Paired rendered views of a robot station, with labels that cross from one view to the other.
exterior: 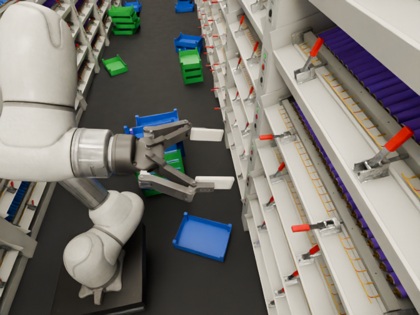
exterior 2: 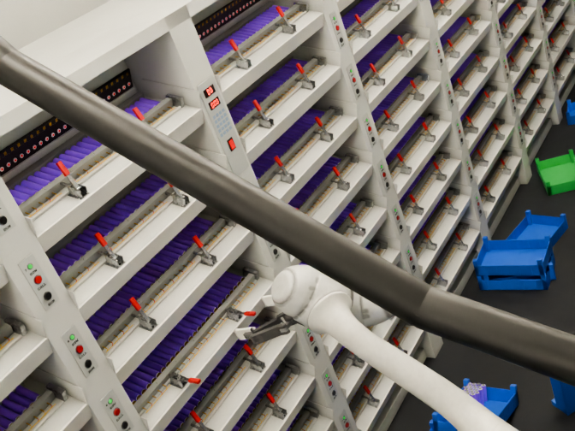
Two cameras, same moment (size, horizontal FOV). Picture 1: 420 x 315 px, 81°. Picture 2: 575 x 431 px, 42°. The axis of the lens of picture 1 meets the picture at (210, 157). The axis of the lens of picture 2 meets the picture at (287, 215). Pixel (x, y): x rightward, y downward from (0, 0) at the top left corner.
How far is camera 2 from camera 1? 189 cm
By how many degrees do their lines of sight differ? 95
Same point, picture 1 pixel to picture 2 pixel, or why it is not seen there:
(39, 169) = not seen: hidden behind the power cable
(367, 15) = (164, 229)
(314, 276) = (263, 356)
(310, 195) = (220, 336)
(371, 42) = (170, 234)
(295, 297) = (288, 402)
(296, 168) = (204, 357)
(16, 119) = not seen: hidden behind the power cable
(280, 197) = (222, 417)
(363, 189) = (220, 259)
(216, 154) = not seen: outside the picture
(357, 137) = (190, 275)
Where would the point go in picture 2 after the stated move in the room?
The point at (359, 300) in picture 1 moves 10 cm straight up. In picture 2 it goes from (260, 288) to (248, 261)
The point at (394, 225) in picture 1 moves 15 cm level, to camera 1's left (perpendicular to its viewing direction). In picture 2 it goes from (229, 245) to (269, 249)
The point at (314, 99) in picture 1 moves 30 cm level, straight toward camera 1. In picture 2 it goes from (169, 307) to (269, 250)
